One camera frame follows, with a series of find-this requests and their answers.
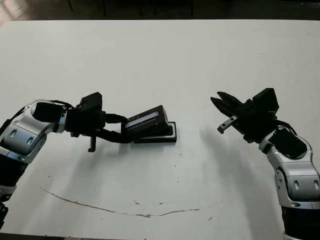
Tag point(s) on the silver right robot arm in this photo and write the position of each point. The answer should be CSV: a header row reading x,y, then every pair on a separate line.
x,y
300,175

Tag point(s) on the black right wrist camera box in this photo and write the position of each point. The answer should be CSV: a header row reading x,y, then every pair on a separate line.
x,y
266,100

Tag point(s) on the black box with white insert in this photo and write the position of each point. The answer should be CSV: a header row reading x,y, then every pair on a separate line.
x,y
172,138

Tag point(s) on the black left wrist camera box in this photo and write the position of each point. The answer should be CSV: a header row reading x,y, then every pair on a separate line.
x,y
91,101

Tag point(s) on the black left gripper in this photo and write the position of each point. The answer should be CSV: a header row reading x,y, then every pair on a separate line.
x,y
85,123

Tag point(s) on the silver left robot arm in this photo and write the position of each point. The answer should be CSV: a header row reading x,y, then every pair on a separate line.
x,y
22,135

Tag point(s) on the black box lid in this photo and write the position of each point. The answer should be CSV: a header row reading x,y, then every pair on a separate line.
x,y
152,125

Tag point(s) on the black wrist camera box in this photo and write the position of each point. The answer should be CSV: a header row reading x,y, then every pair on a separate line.
x,y
266,100
91,101

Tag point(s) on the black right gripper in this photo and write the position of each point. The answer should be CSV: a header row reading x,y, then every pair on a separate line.
x,y
252,122

